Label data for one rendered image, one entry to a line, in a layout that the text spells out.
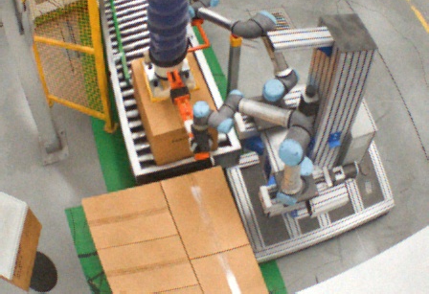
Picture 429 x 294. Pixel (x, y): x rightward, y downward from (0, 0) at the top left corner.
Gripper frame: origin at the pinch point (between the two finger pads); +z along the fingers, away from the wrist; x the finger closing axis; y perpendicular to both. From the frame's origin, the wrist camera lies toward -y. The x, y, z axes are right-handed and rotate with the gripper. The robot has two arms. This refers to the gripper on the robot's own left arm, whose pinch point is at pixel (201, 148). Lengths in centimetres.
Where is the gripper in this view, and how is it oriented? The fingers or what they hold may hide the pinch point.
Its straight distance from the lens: 297.3
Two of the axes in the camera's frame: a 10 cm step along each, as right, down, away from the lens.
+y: -3.1, -8.2, 4.8
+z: -0.3, 5.1, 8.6
